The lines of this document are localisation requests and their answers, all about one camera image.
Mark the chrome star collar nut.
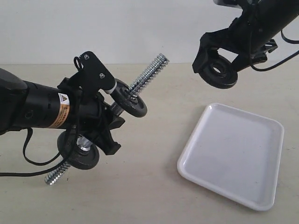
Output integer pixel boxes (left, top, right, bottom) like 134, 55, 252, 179
77, 136, 92, 152

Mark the white rectangular plastic tray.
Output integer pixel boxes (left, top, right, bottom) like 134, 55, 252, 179
177, 103, 284, 211

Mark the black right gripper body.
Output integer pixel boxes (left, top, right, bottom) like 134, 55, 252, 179
209, 0, 276, 57

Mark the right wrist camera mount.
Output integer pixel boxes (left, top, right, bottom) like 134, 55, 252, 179
213, 0, 242, 8

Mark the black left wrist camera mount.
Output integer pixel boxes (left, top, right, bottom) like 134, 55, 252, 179
79, 51, 117, 98

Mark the black weight plate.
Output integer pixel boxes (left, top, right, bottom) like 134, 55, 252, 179
57, 131, 100, 170
111, 79, 148, 118
199, 55, 238, 89

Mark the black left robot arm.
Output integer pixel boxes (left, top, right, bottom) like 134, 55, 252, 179
0, 69, 125, 155

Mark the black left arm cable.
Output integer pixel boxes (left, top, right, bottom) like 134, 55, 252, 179
0, 88, 82, 177

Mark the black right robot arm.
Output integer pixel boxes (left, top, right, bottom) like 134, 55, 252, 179
192, 0, 299, 74

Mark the chrome threaded dumbbell bar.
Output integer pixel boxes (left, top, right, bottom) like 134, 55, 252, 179
44, 53, 169, 186

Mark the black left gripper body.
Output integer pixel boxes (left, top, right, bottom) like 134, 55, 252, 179
57, 78, 111, 140

